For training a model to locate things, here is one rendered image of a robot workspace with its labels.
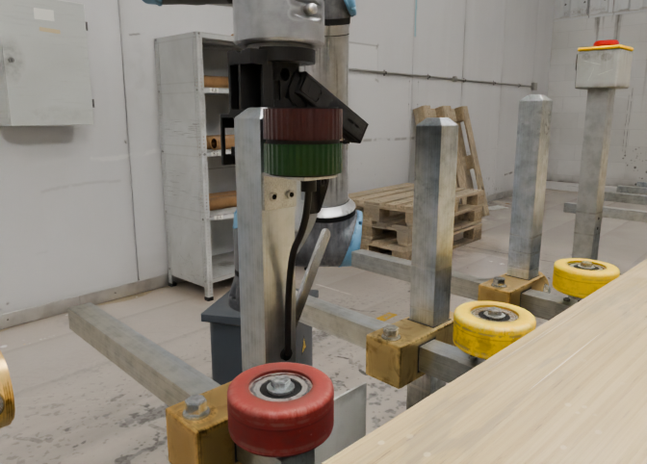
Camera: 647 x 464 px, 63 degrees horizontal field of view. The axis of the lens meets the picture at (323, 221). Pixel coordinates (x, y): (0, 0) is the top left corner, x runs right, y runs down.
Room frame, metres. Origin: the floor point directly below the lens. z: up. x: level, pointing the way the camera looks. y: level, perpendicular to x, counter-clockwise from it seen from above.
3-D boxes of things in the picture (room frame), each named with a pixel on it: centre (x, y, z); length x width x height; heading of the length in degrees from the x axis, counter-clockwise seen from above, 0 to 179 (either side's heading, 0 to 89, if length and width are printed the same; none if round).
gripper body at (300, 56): (0.55, 0.05, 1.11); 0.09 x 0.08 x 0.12; 134
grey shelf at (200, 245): (3.51, 0.55, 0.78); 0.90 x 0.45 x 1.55; 137
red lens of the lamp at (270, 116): (0.41, 0.02, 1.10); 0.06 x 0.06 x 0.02
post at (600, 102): (0.97, -0.50, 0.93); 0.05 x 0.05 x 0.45; 44
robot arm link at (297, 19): (0.55, 0.04, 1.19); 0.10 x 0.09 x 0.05; 44
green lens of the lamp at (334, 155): (0.41, 0.02, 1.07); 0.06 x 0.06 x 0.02
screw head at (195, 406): (0.39, 0.10, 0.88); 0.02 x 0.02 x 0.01
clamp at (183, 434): (0.42, 0.06, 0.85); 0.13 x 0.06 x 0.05; 134
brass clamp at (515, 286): (0.77, -0.29, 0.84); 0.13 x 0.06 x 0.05; 134
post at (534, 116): (0.79, -0.31, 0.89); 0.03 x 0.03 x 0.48; 44
